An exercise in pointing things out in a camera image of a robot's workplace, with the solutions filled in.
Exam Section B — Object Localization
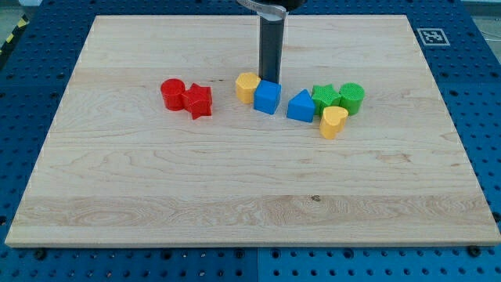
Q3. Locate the white fiducial marker tag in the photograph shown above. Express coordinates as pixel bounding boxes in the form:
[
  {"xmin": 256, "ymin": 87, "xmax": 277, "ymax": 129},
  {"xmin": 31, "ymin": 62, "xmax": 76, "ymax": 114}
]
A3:
[{"xmin": 417, "ymin": 28, "xmax": 450, "ymax": 46}]

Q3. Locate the green star block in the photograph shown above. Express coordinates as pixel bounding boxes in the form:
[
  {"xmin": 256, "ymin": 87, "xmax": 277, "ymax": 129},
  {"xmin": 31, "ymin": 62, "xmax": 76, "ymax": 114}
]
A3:
[{"xmin": 312, "ymin": 84, "xmax": 341, "ymax": 117}]

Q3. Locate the blue triangle block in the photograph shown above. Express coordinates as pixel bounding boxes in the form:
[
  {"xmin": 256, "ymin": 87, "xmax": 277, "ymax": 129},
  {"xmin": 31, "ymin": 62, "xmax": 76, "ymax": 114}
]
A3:
[{"xmin": 287, "ymin": 89, "xmax": 315, "ymax": 123}]

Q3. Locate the red cylinder block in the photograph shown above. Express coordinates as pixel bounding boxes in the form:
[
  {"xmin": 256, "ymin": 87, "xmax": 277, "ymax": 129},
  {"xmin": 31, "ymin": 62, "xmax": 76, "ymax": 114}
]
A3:
[{"xmin": 160, "ymin": 78, "xmax": 186, "ymax": 111}]

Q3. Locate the green cylinder block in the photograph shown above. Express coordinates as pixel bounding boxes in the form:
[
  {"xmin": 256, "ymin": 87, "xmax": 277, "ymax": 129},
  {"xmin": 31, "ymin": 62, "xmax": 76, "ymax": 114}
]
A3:
[{"xmin": 339, "ymin": 82, "xmax": 365, "ymax": 115}]

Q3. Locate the metal hose clamp band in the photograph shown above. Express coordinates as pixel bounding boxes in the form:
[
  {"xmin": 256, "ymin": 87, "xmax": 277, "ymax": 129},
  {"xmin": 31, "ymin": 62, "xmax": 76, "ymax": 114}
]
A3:
[{"xmin": 236, "ymin": 0, "xmax": 287, "ymax": 21}]

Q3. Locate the light wooden board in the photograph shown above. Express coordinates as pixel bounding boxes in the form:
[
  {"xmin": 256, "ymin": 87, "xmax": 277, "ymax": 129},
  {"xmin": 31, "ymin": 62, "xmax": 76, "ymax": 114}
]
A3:
[{"xmin": 5, "ymin": 15, "xmax": 500, "ymax": 248}]

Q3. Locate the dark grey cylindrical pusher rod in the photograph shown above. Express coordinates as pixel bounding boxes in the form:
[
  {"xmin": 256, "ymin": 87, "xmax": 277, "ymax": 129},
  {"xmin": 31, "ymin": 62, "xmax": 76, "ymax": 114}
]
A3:
[{"xmin": 258, "ymin": 16, "xmax": 284, "ymax": 83}]

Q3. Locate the yellow hexagon block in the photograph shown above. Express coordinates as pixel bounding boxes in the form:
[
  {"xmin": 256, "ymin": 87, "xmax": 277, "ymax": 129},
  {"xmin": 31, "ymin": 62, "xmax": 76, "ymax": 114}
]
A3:
[{"xmin": 236, "ymin": 72, "xmax": 261, "ymax": 104}]

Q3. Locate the yellow black hazard tape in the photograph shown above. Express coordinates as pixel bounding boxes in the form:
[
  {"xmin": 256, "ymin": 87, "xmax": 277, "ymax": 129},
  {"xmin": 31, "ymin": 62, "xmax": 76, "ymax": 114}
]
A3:
[{"xmin": 1, "ymin": 14, "xmax": 30, "ymax": 56}]

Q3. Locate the blue cube block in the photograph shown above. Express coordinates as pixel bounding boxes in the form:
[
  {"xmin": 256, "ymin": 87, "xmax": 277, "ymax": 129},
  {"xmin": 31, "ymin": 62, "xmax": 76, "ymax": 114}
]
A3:
[{"xmin": 254, "ymin": 80, "xmax": 282, "ymax": 114}]

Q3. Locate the red star block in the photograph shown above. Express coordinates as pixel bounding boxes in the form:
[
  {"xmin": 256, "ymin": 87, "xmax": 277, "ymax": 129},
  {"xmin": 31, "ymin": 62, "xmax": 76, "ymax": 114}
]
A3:
[{"xmin": 182, "ymin": 83, "xmax": 212, "ymax": 120}]

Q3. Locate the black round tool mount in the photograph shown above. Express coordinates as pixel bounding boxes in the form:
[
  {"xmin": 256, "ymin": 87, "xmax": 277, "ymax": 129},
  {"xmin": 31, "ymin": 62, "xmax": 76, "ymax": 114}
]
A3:
[{"xmin": 260, "ymin": 0, "xmax": 306, "ymax": 12}]

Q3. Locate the yellow heart block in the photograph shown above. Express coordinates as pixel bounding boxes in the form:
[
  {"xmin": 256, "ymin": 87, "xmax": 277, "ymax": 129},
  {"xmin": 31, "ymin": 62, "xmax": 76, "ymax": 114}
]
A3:
[{"xmin": 319, "ymin": 106, "xmax": 348, "ymax": 139}]

